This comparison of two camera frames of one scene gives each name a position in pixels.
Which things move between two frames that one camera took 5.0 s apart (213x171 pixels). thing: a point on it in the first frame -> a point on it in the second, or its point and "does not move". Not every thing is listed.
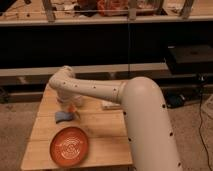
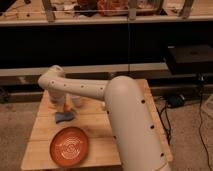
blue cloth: x=63 y=116 does not move
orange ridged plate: x=68 y=146 does not move
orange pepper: x=71 y=108 -> x=65 y=107
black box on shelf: x=189 y=59 does not move
